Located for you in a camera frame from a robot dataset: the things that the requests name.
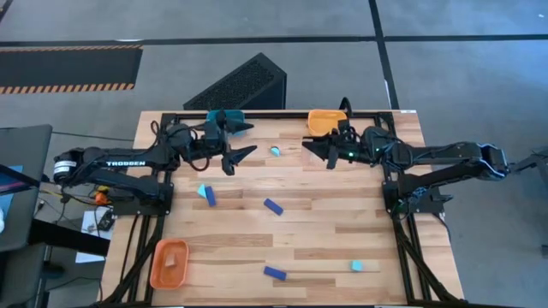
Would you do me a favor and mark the black chair base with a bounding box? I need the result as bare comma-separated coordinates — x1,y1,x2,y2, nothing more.
509,147,548,175

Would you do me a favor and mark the dark monitor with stand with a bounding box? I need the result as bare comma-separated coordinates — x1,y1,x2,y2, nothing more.
0,124,53,253

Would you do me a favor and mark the yellow plastic bin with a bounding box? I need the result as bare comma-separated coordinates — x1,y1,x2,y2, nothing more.
307,109,348,138

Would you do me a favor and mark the black perforated case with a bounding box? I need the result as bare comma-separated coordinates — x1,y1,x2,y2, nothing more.
182,52,288,111

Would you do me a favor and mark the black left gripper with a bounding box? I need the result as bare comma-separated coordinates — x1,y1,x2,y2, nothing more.
203,110,258,176

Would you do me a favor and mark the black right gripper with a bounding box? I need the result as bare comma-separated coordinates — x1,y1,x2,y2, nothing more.
301,121,365,170

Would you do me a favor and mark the black floor cable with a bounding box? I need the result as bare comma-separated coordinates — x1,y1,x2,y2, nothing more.
51,130,134,143

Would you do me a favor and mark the orange plastic bin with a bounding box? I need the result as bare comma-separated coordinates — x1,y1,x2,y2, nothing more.
149,239,191,291

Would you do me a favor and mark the black hazard-striped floor mat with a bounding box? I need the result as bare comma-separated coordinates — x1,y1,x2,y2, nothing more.
0,44,144,95

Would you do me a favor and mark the blue plastic bin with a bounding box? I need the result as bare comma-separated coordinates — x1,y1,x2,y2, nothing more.
205,110,247,139

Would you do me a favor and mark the white paper sheet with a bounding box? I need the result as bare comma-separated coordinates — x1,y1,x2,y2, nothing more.
74,207,116,264

